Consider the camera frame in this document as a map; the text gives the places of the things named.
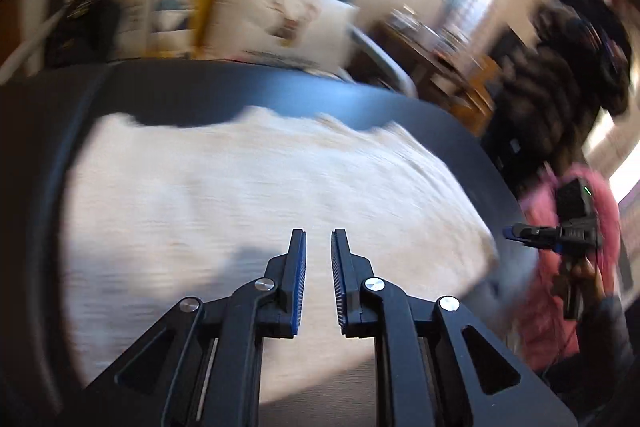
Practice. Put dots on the deer print pillow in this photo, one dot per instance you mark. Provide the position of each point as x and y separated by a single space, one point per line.
300 22

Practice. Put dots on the white knit sweater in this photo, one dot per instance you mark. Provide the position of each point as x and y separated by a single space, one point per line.
250 187

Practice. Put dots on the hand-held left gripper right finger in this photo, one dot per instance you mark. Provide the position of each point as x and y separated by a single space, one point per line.
338 297

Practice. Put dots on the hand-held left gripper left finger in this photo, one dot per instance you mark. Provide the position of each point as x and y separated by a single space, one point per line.
299 297

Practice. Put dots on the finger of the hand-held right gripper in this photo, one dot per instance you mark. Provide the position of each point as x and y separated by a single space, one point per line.
530 233

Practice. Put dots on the person's right hand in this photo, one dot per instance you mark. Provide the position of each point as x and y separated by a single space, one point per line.
597 277

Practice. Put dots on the wooden side table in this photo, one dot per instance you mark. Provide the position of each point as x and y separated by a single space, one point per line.
425 57

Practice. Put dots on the triangle pattern pillow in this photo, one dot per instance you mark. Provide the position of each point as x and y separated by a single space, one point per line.
170 7

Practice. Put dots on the black handbag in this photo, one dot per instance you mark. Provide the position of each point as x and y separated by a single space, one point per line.
82 32

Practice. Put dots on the person's right forearm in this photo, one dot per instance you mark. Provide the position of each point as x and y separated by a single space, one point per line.
605 337

